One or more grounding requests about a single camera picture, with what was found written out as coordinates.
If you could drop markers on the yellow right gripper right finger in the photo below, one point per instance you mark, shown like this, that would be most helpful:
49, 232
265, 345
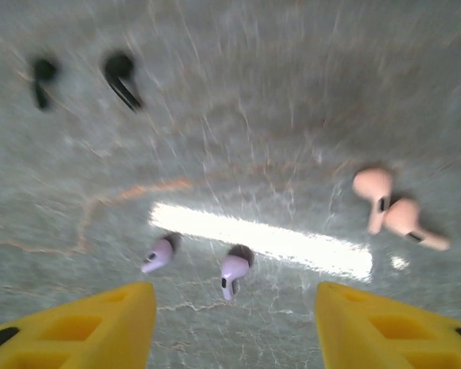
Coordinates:
349, 338

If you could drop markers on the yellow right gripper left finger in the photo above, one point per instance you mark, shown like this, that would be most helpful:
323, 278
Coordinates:
111, 346

